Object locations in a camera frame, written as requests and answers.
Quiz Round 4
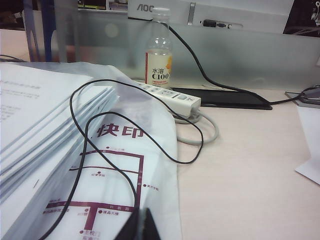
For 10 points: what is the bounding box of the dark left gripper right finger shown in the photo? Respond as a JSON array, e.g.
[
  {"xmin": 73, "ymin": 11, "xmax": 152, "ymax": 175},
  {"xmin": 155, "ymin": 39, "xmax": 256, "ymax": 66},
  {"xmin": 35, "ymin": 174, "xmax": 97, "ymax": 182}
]
[{"xmin": 143, "ymin": 207, "xmax": 161, "ymax": 240}]

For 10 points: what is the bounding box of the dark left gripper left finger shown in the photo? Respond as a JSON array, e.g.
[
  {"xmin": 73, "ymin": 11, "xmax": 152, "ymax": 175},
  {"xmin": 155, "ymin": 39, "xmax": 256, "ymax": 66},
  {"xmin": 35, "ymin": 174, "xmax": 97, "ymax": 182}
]
[{"xmin": 112, "ymin": 206, "xmax": 141, "ymax": 240}]

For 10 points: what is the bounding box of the translucent bag with red print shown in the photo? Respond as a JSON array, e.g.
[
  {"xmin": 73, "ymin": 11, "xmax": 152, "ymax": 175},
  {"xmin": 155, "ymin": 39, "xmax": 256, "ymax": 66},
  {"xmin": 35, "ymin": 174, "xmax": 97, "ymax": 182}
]
[{"xmin": 0, "ymin": 61, "xmax": 182, "ymax": 240}]

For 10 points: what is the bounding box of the white power strip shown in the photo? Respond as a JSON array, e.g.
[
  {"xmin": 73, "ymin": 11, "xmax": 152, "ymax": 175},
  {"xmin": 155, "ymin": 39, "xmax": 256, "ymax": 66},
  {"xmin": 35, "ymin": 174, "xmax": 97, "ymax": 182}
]
[{"xmin": 133, "ymin": 79, "xmax": 202, "ymax": 118}]

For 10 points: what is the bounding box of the white printed paper stack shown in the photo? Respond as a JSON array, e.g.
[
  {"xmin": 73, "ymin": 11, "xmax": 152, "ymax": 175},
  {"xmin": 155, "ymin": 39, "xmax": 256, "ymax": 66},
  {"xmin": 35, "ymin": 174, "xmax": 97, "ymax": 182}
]
[{"xmin": 0, "ymin": 62, "xmax": 121, "ymax": 240}]

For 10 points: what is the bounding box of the black flat tablet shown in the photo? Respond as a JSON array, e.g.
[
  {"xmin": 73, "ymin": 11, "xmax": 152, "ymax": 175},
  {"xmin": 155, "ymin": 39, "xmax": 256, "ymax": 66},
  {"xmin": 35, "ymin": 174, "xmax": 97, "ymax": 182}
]
[{"xmin": 169, "ymin": 86, "xmax": 273, "ymax": 110}]

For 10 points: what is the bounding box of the clear drink bottle yellow label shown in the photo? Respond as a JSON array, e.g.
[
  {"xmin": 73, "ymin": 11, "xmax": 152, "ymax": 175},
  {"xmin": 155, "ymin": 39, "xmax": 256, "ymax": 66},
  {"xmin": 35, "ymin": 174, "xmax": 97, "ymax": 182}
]
[{"xmin": 144, "ymin": 7, "xmax": 173, "ymax": 90}]

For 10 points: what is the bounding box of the white paper sheet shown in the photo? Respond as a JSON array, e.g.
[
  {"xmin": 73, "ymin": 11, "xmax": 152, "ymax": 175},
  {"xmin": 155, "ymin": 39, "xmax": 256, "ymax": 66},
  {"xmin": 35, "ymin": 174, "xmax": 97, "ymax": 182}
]
[{"xmin": 294, "ymin": 104, "xmax": 320, "ymax": 187}]

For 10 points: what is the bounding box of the frosted glass desk partition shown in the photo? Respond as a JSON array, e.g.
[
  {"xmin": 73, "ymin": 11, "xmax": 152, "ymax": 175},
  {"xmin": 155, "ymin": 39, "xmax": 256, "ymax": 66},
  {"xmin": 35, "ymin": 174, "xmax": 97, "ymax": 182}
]
[{"xmin": 23, "ymin": 0, "xmax": 320, "ymax": 91}]

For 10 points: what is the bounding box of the grey stapler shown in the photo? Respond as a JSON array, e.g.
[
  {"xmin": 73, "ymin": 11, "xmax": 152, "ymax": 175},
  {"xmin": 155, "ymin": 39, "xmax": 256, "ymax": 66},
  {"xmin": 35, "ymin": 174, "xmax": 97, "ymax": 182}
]
[{"xmin": 284, "ymin": 84, "xmax": 320, "ymax": 106}]

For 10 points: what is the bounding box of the white monitor back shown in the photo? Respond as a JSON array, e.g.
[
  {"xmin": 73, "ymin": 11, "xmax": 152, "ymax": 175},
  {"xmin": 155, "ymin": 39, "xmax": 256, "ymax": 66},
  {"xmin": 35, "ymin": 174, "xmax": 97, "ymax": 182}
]
[{"xmin": 127, "ymin": 0, "xmax": 296, "ymax": 35}]

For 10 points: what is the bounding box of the grey power strip cord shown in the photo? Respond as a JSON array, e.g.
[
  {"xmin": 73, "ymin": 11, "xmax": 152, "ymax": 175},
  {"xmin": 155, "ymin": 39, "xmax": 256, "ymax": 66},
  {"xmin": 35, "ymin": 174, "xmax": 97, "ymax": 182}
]
[{"xmin": 169, "ymin": 109, "xmax": 220, "ymax": 146}]

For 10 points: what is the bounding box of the thin black cable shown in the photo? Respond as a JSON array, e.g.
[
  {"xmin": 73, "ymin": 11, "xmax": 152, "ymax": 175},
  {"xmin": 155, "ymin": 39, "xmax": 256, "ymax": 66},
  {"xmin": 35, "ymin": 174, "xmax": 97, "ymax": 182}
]
[{"xmin": 32, "ymin": 79, "xmax": 205, "ymax": 240}]

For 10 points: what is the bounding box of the thick black cable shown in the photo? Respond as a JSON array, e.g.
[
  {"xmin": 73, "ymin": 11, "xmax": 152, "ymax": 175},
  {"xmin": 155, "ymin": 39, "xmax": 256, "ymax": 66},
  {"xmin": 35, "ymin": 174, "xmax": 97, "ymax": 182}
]
[{"xmin": 152, "ymin": 21, "xmax": 320, "ymax": 105}]

